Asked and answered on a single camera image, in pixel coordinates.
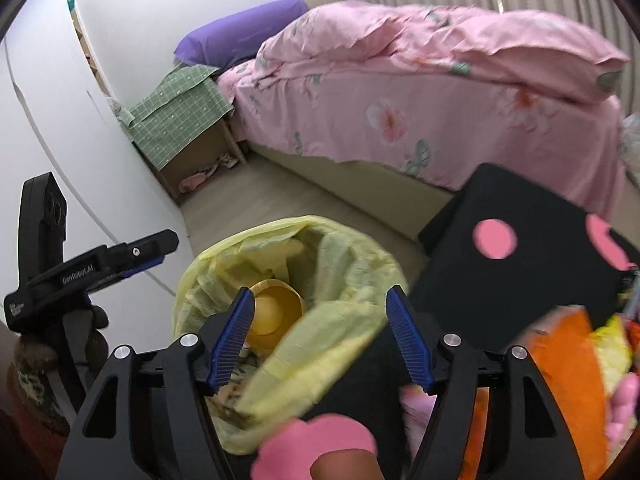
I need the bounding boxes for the yellow plastic bowl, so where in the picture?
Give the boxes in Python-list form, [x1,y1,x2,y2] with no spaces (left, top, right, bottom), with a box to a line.
[245,280,306,350]

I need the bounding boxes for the black table with pink shapes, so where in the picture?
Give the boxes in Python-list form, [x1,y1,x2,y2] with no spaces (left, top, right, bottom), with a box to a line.
[250,162,640,480]

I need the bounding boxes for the pink duvet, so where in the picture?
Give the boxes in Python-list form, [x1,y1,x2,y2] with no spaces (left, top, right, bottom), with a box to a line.
[250,2,631,106]

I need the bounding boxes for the wooden nightstand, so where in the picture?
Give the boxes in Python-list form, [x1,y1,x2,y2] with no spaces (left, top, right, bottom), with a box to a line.
[155,112,248,206]

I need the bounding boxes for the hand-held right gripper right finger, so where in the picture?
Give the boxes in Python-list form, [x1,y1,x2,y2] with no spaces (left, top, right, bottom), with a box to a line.
[386,285,586,480]

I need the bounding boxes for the yellow chips packet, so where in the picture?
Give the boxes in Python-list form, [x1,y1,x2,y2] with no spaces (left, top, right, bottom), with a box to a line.
[590,315,633,391]

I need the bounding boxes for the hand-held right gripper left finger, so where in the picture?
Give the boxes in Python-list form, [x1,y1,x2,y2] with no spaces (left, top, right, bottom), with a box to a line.
[55,287,257,480]

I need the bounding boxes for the white wardrobe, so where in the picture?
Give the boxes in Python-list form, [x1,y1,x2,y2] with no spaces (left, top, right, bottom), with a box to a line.
[0,0,188,356]

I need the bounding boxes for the person's left hand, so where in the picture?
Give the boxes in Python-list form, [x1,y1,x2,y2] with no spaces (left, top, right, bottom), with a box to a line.
[65,304,111,386]

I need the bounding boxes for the pink floral bedsheet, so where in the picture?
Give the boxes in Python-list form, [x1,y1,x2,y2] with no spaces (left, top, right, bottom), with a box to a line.
[217,57,626,221]

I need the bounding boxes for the beige bed frame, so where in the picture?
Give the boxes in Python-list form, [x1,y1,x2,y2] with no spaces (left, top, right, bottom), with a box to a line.
[245,0,466,241]

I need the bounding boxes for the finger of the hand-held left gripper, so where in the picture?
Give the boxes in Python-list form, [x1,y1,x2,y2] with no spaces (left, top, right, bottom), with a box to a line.
[85,229,180,293]

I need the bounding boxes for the pink slippers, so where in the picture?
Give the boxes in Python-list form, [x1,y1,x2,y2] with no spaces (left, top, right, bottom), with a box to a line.
[180,169,221,193]

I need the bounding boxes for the green checked cloth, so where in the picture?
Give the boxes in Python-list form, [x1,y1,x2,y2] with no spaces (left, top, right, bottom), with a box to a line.
[120,64,236,173]

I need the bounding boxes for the purple pillow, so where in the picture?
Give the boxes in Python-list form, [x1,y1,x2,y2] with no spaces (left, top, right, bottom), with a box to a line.
[173,0,311,68]

